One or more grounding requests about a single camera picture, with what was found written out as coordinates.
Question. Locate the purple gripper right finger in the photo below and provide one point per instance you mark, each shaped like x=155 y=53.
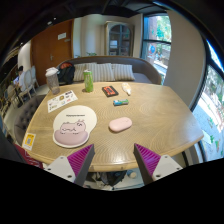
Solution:
x=152 y=165

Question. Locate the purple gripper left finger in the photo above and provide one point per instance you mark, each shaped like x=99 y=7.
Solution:
x=73 y=168

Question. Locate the white cartoon mouse pad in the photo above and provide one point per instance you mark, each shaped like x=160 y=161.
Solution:
x=73 y=125

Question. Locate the pink computer mouse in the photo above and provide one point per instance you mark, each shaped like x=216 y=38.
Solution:
x=120 y=124

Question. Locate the yellow and white card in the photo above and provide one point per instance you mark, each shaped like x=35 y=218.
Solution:
x=28 y=141

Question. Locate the green snack wrapper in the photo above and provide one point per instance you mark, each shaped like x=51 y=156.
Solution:
x=120 y=102

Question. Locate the white sticker sheet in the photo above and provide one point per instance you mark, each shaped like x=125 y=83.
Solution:
x=61 y=100

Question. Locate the grey tufted chair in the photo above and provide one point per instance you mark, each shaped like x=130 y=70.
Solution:
x=24 y=117

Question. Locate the black and red card box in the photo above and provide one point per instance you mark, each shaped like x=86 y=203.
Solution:
x=109 y=91

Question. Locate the green water bottle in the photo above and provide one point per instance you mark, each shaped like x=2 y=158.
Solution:
x=88 y=80

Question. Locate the grey curved sofa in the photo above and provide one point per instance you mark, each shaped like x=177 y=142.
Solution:
x=143 y=71

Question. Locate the black backpack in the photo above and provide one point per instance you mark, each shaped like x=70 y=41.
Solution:
x=66 y=73

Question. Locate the clear shaker bottle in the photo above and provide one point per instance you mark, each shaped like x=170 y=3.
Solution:
x=52 y=80

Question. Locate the striped cushion right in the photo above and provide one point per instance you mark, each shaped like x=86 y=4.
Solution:
x=123 y=72

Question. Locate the striped cushion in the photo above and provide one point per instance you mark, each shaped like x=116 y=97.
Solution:
x=101 y=72
x=123 y=72
x=79 y=69

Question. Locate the striped cushion left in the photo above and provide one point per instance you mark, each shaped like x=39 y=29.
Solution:
x=79 y=69

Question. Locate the striped cushion middle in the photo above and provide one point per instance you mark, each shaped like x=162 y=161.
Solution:
x=101 y=72

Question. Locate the seated person in white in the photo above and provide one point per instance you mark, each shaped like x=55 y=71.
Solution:
x=19 y=82

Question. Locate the wooden door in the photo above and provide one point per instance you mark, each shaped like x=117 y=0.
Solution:
x=51 y=47

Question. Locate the glass door cabinet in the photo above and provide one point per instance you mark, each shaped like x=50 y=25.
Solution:
x=118 y=39

